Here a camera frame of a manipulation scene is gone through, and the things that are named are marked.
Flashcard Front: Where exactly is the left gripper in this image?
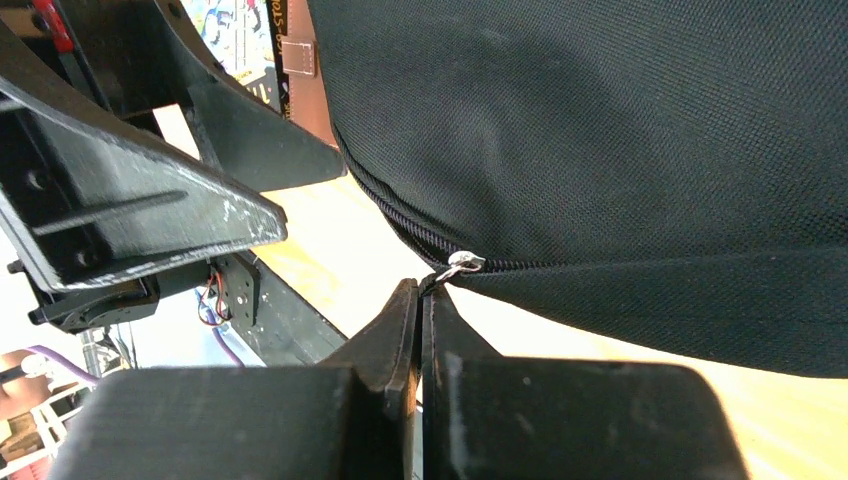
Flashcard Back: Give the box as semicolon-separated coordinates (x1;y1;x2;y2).
1;1;346;332

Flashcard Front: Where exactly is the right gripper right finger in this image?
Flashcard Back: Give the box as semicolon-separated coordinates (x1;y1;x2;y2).
421;287;747;479

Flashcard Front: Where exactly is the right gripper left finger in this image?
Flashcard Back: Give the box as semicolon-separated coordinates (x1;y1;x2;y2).
50;279;418;479

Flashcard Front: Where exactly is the Treehouse storey book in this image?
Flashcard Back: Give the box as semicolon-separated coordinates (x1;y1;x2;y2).
182;0;288;113

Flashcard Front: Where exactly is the black backpack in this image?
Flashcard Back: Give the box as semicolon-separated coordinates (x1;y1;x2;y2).
309;1;847;378

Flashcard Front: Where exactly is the brown leather wallet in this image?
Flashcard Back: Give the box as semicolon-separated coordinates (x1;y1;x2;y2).
281;0;338;149

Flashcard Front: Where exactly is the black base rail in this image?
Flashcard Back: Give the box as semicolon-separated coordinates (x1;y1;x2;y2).
211;252;347;365

